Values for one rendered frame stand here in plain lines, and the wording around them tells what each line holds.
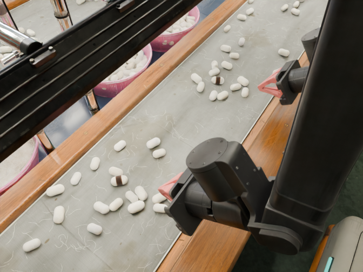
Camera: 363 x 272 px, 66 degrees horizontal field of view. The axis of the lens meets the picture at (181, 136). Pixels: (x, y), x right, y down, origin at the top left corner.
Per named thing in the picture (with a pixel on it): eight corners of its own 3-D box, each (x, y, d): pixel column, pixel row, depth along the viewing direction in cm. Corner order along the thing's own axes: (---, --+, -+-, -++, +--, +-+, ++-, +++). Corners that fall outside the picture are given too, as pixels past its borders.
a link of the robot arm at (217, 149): (304, 259, 29) (321, 196, 34) (261, 181, 25) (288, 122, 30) (214, 240, 38) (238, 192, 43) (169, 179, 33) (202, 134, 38)
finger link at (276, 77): (249, 82, 72) (282, 75, 65) (261, 67, 75) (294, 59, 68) (260, 103, 75) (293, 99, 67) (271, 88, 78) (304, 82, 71)
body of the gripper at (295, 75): (273, 83, 64) (304, 77, 59) (290, 60, 69) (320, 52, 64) (283, 106, 67) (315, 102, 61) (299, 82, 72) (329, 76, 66)
